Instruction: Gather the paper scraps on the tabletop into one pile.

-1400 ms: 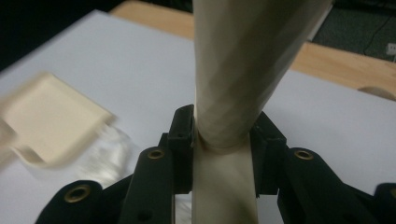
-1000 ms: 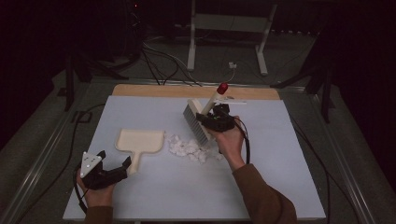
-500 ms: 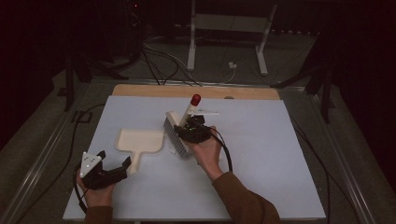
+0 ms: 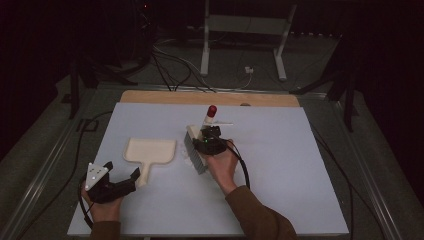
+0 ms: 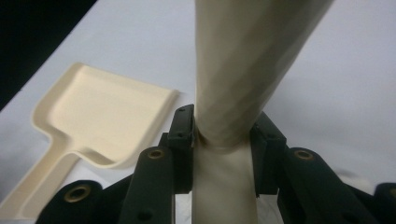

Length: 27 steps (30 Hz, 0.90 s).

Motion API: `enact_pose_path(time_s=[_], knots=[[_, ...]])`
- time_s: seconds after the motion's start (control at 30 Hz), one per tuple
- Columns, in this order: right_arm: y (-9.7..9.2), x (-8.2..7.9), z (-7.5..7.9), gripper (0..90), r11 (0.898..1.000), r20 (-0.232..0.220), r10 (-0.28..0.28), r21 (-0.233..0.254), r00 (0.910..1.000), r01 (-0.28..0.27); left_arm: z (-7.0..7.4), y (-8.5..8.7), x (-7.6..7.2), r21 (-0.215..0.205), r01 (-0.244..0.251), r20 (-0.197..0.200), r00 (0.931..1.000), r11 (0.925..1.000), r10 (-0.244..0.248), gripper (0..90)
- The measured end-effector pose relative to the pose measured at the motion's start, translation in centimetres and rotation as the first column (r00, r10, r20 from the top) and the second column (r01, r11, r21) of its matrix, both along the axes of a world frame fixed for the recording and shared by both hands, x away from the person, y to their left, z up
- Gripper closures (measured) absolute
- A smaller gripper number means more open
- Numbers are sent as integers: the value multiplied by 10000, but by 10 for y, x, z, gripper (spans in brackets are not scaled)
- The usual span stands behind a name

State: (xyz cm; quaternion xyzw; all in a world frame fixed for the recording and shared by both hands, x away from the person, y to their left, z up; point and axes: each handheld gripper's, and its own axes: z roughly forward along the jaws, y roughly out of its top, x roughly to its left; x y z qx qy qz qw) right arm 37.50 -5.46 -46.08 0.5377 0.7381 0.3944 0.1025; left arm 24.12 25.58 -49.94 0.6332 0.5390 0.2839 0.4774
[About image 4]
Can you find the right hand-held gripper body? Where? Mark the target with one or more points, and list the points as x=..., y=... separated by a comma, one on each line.
x=211, y=145

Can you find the black stand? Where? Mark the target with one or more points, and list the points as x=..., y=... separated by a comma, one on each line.
x=349, y=100
x=75, y=93

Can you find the white work board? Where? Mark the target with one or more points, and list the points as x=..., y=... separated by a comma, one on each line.
x=283, y=186

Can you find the white plug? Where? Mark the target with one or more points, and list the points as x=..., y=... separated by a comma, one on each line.
x=248, y=70

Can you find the cream plastic dustpan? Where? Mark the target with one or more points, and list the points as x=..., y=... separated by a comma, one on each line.
x=150, y=150

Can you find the dark equipment rack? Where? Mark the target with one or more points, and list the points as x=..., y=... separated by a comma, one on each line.
x=143, y=30

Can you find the person's left hand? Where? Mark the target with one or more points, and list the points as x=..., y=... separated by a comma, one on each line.
x=104, y=210

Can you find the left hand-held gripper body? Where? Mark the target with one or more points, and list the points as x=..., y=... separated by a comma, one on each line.
x=106, y=191

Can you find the person's right hand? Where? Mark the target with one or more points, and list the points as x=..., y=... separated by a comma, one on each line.
x=221, y=170

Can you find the white metal stand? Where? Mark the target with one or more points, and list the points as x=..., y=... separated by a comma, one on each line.
x=245, y=25

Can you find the cream brush with red cap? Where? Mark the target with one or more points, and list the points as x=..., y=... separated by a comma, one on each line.
x=196, y=157

